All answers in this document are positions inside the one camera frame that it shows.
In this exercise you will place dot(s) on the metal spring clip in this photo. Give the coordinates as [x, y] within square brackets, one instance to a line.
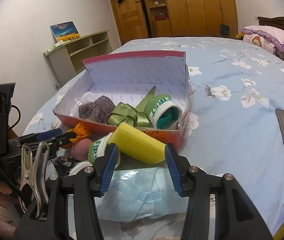
[32, 187]

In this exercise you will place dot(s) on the cartoon checkered pillow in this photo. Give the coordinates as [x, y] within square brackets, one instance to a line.
[260, 42]

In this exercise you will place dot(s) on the blue yellow painting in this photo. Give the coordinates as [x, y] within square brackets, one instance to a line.
[64, 31]

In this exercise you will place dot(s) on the green satin ribbon bow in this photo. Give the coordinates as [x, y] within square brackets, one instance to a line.
[133, 116]

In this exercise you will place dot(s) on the wooden wardrobe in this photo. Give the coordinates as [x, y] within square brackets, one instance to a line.
[179, 18]

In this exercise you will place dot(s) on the left hand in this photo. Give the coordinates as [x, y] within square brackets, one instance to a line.
[5, 195]

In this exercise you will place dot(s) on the black bag on wardrobe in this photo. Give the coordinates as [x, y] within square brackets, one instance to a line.
[224, 30]

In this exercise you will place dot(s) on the yellow sponge block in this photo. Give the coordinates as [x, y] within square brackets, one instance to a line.
[137, 144]

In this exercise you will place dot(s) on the white plastic bag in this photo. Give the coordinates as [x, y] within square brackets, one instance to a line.
[84, 99]

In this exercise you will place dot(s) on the purple ruffled pillow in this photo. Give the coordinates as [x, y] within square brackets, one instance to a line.
[273, 34]

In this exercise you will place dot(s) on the wooden door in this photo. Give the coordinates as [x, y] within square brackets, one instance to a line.
[131, 20]

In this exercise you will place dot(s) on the pink makeup sponge egg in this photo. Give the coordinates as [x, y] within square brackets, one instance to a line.
[80, 149]

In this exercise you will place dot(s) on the cream open bookshelf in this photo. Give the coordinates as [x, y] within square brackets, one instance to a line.
[66, 59]

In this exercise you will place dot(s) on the pink sleeve forearm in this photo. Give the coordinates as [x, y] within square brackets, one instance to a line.
[9, 219]

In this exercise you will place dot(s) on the purple grey knitted sock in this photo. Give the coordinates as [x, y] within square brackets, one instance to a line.
[98, 111]

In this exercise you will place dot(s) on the blue floral bed sheet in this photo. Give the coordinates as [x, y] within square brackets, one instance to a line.
[233, 127]

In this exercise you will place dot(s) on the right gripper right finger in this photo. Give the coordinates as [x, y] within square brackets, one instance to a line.
[178, 168]

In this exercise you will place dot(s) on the red cardboard box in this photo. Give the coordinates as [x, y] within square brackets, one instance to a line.
[127, 77]

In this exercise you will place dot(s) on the green white sock roll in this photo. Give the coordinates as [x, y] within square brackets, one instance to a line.
[162, 112]
[97, 148]

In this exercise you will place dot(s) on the light blue face mask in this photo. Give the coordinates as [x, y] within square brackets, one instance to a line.
[140, 193]

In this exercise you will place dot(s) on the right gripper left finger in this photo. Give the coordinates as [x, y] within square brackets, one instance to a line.
[104, 167]

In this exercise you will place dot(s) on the black patterned sock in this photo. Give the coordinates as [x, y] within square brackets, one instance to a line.
[63, 165]

